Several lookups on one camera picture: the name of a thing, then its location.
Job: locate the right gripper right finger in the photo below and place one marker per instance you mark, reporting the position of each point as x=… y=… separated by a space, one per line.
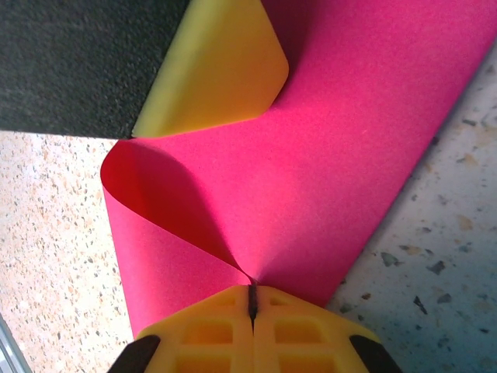
x=303 y=342

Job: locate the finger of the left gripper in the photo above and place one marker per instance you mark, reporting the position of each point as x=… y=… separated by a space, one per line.
x=116 y=58

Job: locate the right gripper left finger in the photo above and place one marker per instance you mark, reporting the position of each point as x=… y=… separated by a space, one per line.
x=209 y=342

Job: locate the pink paper sheet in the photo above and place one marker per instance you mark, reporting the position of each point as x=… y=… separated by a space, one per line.
x=310 y=155

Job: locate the long aluminium base rail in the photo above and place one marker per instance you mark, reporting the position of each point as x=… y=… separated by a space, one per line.
x=8 y=353

